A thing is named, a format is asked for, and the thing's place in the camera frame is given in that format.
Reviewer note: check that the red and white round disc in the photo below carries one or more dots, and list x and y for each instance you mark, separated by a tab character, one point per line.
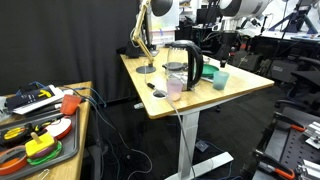
61	128

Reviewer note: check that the white desk leg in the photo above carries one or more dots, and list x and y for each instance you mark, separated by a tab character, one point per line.
188	146

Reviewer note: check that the white printed cardboard box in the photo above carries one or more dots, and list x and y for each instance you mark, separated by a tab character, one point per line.
165	38

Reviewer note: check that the dark grey tray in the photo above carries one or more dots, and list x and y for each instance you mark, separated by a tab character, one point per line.
71	146

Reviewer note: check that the wooden desk lamp black shade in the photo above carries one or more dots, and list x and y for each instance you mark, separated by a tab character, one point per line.
145	69

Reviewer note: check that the translucent pink plastic cup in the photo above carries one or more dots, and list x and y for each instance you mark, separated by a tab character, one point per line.
174	90

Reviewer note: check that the white paper stack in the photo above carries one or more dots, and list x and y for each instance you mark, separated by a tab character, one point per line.
50	101

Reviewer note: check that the translucent blue plastic cup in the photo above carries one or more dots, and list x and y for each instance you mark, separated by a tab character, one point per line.
220	81

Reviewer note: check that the black notebook yellow mark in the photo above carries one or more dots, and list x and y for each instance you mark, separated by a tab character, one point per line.
30	96

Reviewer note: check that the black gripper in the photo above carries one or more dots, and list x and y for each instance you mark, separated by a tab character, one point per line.
227	41

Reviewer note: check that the yellow stacking toy with peg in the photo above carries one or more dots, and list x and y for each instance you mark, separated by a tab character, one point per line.
40	146

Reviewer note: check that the black backpack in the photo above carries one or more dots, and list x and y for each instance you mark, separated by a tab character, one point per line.
246	61

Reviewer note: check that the white power adapter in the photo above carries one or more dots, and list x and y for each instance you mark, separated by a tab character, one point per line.
138	106

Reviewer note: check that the orange plastic cup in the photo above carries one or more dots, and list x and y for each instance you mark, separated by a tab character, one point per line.
70	105

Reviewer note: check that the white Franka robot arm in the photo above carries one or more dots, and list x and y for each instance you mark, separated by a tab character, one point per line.
240	6

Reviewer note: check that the black curtain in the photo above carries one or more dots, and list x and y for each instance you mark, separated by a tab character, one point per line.
66	43

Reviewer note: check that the white digital kitchen scale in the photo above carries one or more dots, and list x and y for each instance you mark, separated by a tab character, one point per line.
207	79

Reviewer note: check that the green plastic plate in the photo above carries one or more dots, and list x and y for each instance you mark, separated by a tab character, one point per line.
210	70

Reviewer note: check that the black and yellow toy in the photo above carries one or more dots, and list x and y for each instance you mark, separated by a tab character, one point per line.
15	133

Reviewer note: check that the black office chair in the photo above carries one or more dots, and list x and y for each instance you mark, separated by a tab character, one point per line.
300	80

